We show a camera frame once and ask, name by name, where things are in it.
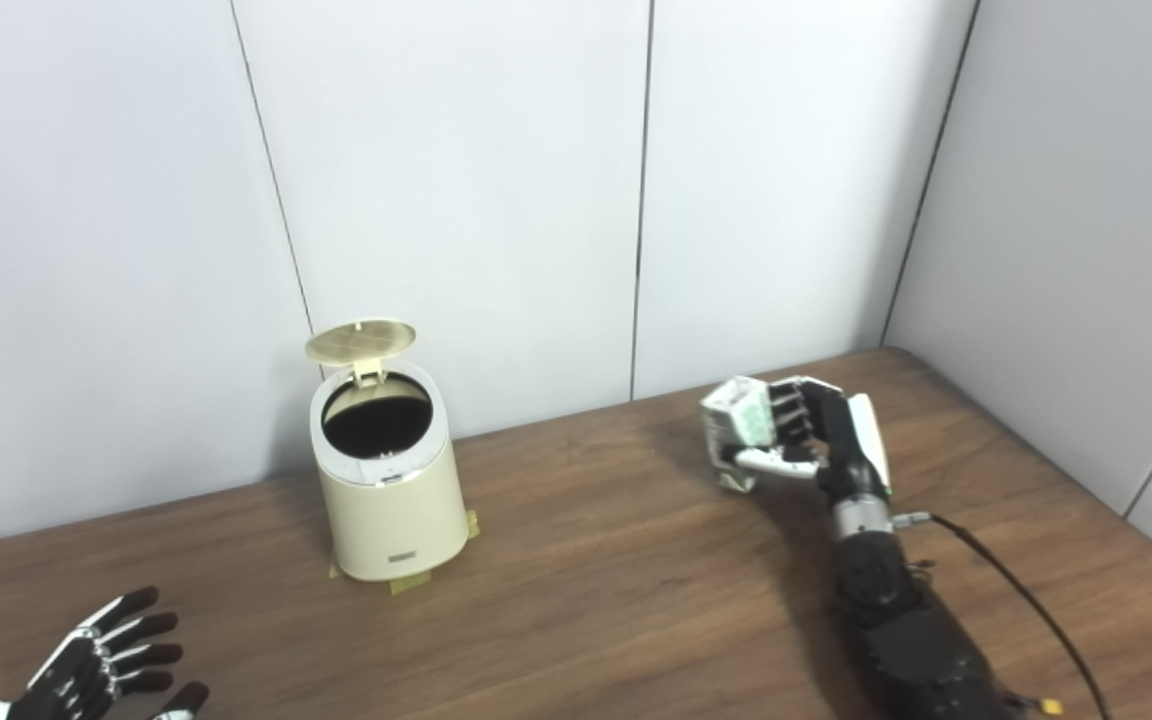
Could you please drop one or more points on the white and black right hand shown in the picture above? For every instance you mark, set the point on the white and black right hand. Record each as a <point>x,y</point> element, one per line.
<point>851,440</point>

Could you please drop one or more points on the white and black left hand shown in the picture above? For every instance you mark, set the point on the white and black left hand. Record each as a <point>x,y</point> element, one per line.
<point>86,675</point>

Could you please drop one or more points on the white and green milk carton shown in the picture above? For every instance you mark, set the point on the white and green milk carton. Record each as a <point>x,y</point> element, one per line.
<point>741,420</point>

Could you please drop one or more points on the cream-colored round bin lid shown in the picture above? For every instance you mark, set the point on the cream-colored round bin lid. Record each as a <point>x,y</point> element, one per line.
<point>361,340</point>

